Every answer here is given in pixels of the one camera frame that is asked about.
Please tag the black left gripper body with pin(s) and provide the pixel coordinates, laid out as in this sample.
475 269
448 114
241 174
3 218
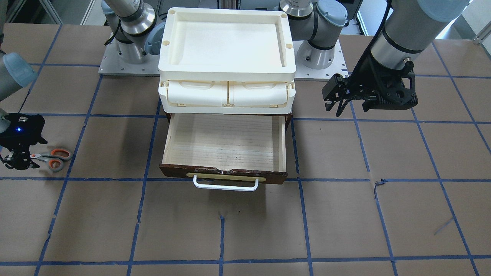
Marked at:
363 78

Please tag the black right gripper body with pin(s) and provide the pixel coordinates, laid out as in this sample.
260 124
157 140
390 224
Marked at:
27 130

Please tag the grey orange scissors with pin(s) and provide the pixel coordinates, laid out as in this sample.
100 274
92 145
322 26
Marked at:
54 159

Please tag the light wooden drawer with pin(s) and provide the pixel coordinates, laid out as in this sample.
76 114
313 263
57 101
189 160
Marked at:
227 147

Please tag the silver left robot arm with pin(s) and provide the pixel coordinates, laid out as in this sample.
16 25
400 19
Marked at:
407 28

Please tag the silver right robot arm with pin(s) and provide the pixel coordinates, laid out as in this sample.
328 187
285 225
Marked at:
15 73

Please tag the cream plastic tray organizer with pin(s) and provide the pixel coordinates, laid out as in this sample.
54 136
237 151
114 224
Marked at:
227 62

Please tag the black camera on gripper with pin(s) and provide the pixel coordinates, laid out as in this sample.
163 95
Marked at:
335 91

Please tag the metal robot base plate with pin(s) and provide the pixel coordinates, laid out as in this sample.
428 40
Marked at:
316 66

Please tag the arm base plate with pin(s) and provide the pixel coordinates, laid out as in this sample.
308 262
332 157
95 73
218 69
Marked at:
123 59

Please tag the white drawer handle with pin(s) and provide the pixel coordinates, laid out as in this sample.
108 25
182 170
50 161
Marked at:
223 187

